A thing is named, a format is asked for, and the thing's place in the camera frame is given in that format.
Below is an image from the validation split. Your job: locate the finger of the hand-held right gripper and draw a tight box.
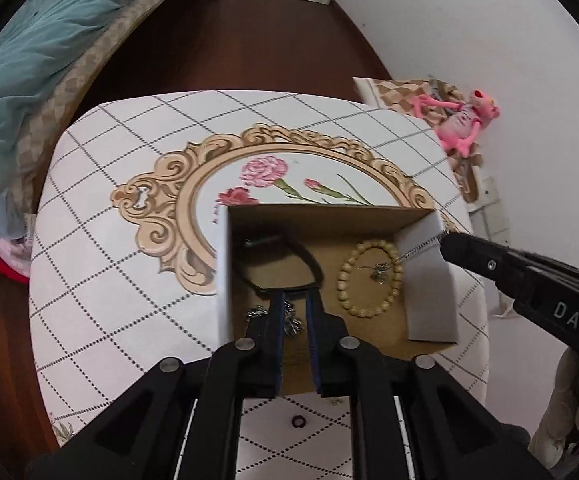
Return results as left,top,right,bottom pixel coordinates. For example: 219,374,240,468
441,232,533,307

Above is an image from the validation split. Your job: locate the floral grid tablecloth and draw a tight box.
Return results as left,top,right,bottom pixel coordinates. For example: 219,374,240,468
28,89,491,480

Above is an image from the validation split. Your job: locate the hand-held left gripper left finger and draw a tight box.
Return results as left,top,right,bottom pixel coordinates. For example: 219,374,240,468
29,292,286,480

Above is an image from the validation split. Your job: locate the teal blanket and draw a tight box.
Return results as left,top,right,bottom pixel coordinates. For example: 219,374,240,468
0,0,182,237

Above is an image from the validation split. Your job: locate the wooden bead bracelet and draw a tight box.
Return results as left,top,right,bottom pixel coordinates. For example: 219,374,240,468
336,240,405,319

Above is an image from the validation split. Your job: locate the silver pendant necklace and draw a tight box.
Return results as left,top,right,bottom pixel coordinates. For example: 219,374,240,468
357,236,445,286

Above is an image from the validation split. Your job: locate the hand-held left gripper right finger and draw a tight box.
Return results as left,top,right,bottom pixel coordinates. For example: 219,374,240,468
306,293,556,480

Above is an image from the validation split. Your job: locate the black cord bracelet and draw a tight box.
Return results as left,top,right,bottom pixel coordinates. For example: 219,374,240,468
236,233,326,297

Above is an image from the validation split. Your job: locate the silver chain bracelet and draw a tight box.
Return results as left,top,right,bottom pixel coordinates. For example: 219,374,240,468
245,304,305,342

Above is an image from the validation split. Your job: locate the white gridded panel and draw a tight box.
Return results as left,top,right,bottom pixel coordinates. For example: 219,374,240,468
468,176,512,248

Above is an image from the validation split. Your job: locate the person's right hand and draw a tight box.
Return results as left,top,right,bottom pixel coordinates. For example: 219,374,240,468
528,346,579,467

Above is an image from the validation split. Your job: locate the cardboard box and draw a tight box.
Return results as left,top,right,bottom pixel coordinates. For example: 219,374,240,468
213,203,463,397

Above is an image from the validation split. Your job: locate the pink plush toy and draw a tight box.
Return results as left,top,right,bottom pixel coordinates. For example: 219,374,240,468
408,88,501,156

